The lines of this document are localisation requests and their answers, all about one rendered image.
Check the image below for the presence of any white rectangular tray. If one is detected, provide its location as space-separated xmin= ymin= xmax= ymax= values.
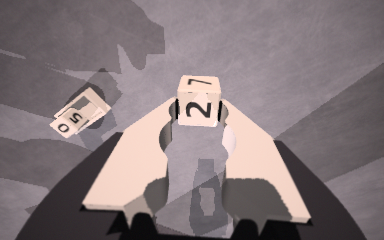
xmin=55 ymin=87 xmax=111 ymax=134

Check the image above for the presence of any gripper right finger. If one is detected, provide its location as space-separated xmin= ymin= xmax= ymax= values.
xmin=218 ymin=99 xmax=367 ymax=240

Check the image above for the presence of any white number cube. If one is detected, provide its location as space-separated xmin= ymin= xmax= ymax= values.
xmin=50 ymin=107 xmax=88 ymax=138
xmin=177 ymin=76 xmax=221 ymax=127

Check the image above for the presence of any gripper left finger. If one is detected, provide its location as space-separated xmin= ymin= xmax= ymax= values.
xmin=15 ymin=97 xmax=179 ymax=240

